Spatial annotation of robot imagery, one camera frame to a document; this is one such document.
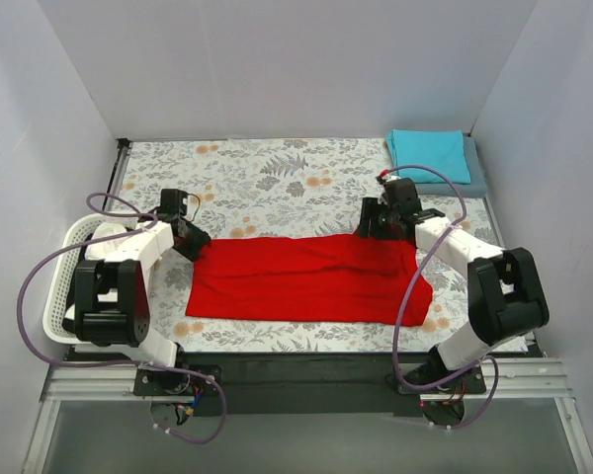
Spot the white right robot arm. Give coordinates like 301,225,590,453
358,197,550,393

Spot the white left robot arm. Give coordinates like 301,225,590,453
73,218,211,395

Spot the red t shirt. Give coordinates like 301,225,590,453
186,234,433,327

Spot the black garment in basket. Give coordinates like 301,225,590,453
62,247,89,336

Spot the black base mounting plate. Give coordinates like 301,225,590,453
132,351,488,419

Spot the folded turquoise t shirt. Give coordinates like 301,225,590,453
386,129,470,185

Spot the white t shirt in basket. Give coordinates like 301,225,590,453
62,222,130,332

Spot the folded grey-blue t shirt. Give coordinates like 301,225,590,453
416,135,487,198

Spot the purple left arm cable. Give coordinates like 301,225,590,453
18,192,228,444

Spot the white plastic laundry basket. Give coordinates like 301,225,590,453
42,213,136,345

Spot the aluminium frame rail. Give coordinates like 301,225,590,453
42,357,574,401

